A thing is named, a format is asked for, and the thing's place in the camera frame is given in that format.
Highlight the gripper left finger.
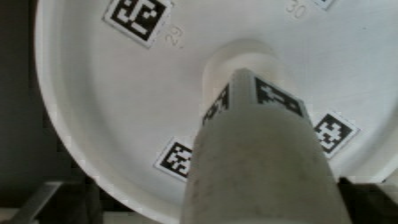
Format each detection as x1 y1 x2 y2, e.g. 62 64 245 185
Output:
5 180 103 224

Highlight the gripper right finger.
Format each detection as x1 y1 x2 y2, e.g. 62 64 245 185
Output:
337 177 398 224

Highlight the white round table top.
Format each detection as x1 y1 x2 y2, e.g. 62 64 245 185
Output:
35 0 398 224

